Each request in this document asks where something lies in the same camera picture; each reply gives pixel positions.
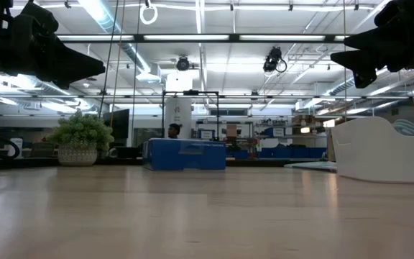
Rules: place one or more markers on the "black overhead camera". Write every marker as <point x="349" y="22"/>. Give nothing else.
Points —
<point x="272" y="59"/>

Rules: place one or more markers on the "small white appliance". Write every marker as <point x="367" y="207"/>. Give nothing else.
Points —
<point x="16" y="145"/>

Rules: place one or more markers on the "white cylindrical tank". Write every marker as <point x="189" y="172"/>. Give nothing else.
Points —
<point x="178" y="111"/>

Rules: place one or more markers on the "black distant metal frame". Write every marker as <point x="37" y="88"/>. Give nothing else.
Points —
<point x="190" y="92"/>

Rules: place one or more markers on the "black overhead frame beam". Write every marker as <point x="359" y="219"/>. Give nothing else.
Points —
<point x="138" y="37"/>

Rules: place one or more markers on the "row of blue storage bins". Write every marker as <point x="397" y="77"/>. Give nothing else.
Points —
<point x="289" y="153"/>

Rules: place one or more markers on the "pale flat board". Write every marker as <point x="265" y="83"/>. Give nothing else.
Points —
<point x="315" y="165"/>

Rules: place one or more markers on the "blue rectangular box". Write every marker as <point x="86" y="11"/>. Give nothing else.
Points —
<point x="184" y="154"/>

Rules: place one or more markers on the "potted green plant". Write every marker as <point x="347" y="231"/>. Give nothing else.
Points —
<point x="81" y="136"/>

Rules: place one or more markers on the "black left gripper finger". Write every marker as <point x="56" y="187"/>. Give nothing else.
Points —
<point x="61" y="82"/>
<point x="74" y="64"/>

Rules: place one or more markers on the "brown cardboard box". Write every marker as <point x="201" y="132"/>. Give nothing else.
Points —
<point x="231" y="130"/>

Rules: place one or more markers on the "person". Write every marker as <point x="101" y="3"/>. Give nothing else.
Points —
<point x="174" y="130"/>

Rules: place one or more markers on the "white plastic bin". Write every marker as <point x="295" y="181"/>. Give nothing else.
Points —
<point x="368" y="154"/>

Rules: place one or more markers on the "black monitor screen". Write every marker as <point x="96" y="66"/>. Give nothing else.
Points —
<point x="120" y="124"/>

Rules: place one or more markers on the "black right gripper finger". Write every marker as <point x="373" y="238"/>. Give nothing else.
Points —
<point x="368" y="40"/>
<point x="367" y="64"/>

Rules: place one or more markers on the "black slanted pole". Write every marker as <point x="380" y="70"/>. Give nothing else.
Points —
<point x="108" y="61"/>

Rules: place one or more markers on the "round black ceiling fixture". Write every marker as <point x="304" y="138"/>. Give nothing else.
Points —
<point x="183" y="63"/>

